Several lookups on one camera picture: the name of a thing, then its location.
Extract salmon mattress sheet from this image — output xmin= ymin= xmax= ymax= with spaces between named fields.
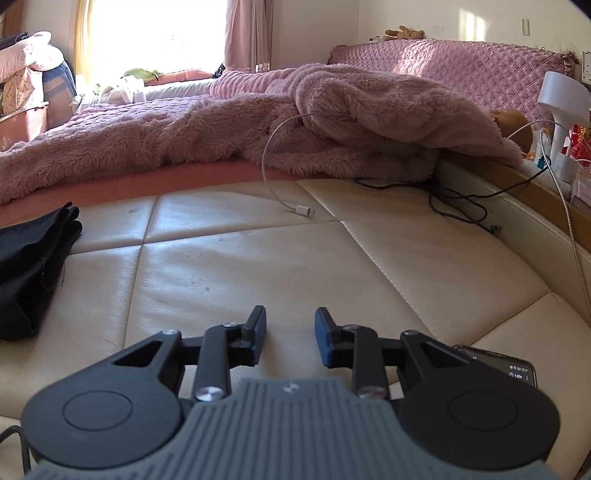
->
xmin=0 ymin=159 xmax=305 ymax=227

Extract pink storage box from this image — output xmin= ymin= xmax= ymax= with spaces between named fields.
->
xmin=0 ymin=102 xmax=49 ymax=151

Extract white desk lamp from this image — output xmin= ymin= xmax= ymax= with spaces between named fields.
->
xmin=540 ymin=71 xmax=591 ymax=158

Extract pink quilted headboard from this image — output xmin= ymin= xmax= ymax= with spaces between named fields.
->
xmin=328 ymin=39 xmax=580 ymax=125

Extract blue cloth bundle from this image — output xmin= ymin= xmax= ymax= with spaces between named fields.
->
xmin=41 ymin=62 xmax=77 ymax=130

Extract white crumpled cloth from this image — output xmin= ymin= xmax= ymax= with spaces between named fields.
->
xmin=99 ymin=76 xmax=146 ymax=104

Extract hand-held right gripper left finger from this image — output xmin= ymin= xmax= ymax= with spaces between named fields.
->
xmin=111 ymin=305 xmax=269 ymax=401

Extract black pants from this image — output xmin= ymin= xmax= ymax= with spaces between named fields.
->
xmin=0 ymin=202 xmax=84 ymax=341

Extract white charging cable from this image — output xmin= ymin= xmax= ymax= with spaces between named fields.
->
xmin=262 ymin=114 xmax=317 ymax=217

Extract small plush toys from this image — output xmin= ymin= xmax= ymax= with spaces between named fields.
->
xmin=385 ymin=25 xmax=426 ymax=42

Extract brown teddy bear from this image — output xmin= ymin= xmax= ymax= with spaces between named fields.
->
xmin=489 ymin=109 xmax=532 ymax=153

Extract pink curtain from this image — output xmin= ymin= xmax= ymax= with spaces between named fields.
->
xmin=224 ymin=0 xmax=273 ymax=72

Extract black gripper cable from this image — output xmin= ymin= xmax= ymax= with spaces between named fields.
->
xmin=0 ymin=425 xmax=35 ymax=476

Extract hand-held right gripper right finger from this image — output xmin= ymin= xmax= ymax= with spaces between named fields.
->
xmin=314 ymin=306 xmax=476 ymax=400

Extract orange pillow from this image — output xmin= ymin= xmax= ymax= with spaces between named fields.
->
xmin=148 ymin=69 xmax=213 ymax=86

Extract white pink pillow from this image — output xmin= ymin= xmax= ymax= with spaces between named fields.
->
xmin=0 ymin=31 xmax=65 ymax=84

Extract silver braided cable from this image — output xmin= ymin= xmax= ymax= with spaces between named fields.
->
xmin=538 ymin=127 xmax=591 ymax=324

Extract pink fluffy blanket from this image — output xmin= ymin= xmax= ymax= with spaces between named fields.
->
xmin=0 ymin=64 xmax=525 ymax=206

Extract black smartphone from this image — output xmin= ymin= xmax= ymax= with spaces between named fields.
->
xmin=452 ymin=344 xmax=539 ymax=391

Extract red packaging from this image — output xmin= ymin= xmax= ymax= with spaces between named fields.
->
xmin=566 ymin=124 xmax=591 ymax=162

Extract wooden bedside shelf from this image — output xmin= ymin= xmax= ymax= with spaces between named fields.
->
xmin=438 ymin=152 xmax=591 ymax=241

